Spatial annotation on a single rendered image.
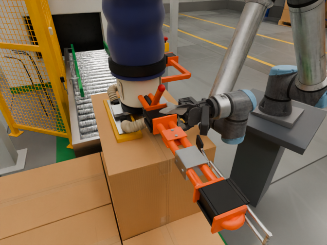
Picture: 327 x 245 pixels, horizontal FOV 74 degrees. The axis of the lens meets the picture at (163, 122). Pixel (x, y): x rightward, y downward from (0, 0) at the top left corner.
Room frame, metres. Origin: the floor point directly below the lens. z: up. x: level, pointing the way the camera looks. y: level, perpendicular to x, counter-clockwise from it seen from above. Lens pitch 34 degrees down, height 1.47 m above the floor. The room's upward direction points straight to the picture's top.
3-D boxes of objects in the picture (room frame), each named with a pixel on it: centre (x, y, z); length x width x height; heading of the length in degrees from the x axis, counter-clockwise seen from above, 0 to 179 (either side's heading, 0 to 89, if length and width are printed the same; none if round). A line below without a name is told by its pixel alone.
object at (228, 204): (0.28, -0.11, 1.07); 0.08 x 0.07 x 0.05; 22
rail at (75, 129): (2.12, 0.99, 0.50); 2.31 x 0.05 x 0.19; 22
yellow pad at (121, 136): (0.80, 0.19, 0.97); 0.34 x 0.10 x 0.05; 22
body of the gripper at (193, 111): (0.66, -0.12, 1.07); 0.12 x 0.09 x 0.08; 112
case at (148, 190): (0.82, 0.09, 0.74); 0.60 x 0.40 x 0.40; 21
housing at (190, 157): (0.40, -0.07, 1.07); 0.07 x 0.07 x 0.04; 22
